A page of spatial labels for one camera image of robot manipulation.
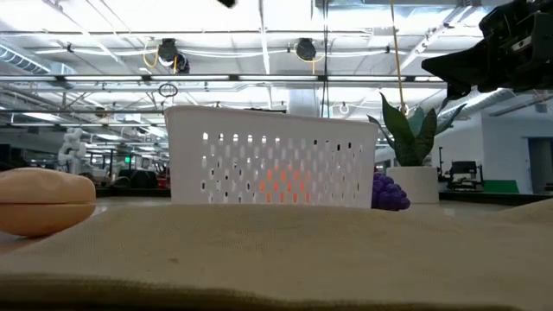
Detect orange fruit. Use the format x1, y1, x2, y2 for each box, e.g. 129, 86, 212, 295
257, 166, 311, 204

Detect tan potato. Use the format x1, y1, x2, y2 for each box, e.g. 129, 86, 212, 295
0, 167, 98, 238

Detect black background machine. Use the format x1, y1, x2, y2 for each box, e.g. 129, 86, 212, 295
436, 146, 486, 192

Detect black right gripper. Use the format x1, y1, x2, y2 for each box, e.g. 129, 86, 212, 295
422, 0, 553, 101

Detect yellow hanging cable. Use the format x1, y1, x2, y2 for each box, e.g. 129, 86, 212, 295
390, 0, 410, 117

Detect folded tan cloth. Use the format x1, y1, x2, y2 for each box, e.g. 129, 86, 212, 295
0, 199, 553, 311

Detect green leafy plant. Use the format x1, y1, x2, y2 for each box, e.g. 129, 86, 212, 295
366, 92, 468, 168

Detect black metal rig frame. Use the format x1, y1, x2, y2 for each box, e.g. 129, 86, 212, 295
95, 186, 553, 206

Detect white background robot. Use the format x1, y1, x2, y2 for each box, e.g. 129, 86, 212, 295
57, 127, 88, 176

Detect green board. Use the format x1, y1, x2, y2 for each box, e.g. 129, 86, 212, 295
482, 179, 520, 194

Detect black ceiling cable reel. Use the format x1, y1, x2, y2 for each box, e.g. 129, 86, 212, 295
295, 37, 319, 62
156, 37, 191, 74

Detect white plant pot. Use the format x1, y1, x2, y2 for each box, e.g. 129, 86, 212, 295
385, 166, 441, 205

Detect purple grape bunch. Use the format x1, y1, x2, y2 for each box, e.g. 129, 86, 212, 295
371, 171, 412, 213

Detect white perforated plastic basket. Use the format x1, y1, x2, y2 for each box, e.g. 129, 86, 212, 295
163, 105, 380, 210

